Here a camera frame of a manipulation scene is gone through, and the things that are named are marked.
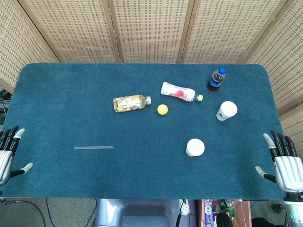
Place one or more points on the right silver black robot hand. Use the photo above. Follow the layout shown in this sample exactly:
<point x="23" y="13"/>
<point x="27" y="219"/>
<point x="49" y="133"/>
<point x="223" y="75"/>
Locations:
<point x="288" y="170"/>

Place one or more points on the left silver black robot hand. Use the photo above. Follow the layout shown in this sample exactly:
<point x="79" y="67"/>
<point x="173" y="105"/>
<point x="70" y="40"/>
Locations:
<point x="5" y="160"/>

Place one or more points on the clear plastic strip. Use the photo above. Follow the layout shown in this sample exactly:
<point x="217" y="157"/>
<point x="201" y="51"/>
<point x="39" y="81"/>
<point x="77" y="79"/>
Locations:
<point x="93" y="148"/>

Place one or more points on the white cup with blue logo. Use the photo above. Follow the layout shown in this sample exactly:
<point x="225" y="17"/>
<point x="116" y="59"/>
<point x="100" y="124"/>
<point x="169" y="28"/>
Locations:
<point x="195" y="147"/>

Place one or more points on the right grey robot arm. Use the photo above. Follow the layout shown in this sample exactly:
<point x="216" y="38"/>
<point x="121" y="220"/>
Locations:
<point x="294" y="210"/>

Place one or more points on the stacked floral paper cups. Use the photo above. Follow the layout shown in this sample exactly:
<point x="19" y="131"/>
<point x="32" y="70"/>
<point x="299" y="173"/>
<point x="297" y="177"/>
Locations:
<point x="227" y="110"/>

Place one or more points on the cardboard box with clutter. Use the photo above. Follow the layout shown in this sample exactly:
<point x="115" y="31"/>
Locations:
<point x="213" y="212"/>

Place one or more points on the blue table cloth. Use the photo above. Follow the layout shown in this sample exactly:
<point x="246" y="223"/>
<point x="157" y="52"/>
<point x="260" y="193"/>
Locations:
<point x="71" y="94"/>

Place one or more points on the white plastic tag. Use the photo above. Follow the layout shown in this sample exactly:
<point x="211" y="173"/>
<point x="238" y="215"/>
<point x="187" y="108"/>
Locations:
<point x="184" y="209"/>

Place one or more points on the cola bottle with blue cap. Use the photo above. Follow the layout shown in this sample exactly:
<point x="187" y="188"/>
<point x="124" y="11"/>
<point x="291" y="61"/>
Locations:
<point x="216" y="81"/>

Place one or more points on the pink label bottle, green cap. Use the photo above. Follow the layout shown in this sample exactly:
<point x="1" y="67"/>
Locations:
<point x="177" y="92"/>

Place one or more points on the yellow tea bottle, white cap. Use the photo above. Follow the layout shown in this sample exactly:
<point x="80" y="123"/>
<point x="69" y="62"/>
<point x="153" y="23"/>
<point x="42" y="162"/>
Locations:
<point x="129" y="103"/>

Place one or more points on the yellow ball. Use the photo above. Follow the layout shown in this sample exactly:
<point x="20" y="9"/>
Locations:
<point x="162" y="109"/>

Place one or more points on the grey robot torso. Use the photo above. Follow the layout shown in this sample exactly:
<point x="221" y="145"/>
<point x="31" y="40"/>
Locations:
<point x="137" y="212"/>

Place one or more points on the woven bamboo folding screen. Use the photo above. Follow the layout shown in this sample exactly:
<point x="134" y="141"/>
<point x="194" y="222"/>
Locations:
<point x="151" y="28"/>

